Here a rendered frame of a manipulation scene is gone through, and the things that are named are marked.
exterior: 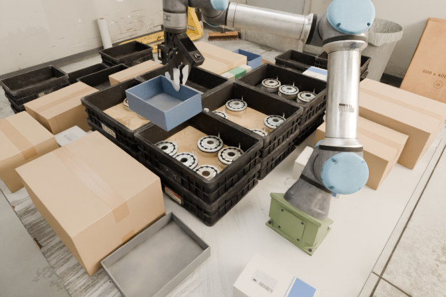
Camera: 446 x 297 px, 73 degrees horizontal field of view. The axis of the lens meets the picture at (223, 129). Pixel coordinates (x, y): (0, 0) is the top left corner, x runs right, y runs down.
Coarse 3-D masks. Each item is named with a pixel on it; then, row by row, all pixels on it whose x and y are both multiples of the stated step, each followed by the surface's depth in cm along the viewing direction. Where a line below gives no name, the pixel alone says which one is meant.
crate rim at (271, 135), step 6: (228, 84) 146; (240, 84) 146; (216, 90) 141; (252, 90) 142; (258, 90) 141; (204, 96) 136; (270, 96) 136; (288, 102) 132; (204, 108) 128; (300, 108) 128; (216, 114) 124; (294, 114) 125; (300, 114) 127; (228, 120) 120; (288, 120) 120; (294, 120) 124; (240, 126) 117; (282, 126) 117; (252, 132) 114; (270, 132) 114; (276, 132) 115; (264, 138) 111; (270, 138) 113
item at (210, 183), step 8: (200, 112) 126; (144, 128) 116; (240, 128) 116; (136, 136) 111; (256, 136) 112; (144, 144) 109; (152, 144) 108; (256, 144) 108; (160, 152) 104; (248, 152) 104; (168, 160) 103; (176, 160) 101; (240, 160) 101; (184, 168) 98; (224, 168) 97; (232, 168) 99; (192, 176) 96; (200, 176) 94; (216, 176) 94; (224, 176) 97; (200, 184) 95; (208, 184) 93; (216, 184) 95
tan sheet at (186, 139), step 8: (192, 128) 133; (176, 136) 128; (184, 136) 128; (192, 136) 128; (200, 136) 128; (184, 144) 124; (192, 144) 124; (200, 160) 116; (208, 160) 116; (216, 160) 116
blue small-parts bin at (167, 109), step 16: (160, 80) 107; (128, 96) 98; (144, 96) 104; (160, 96) 107; (176, 96) 106; (192, 96) 99; (144, 112) 95; (160, 112) 88; (176, 112) 90; (192, 112) 96
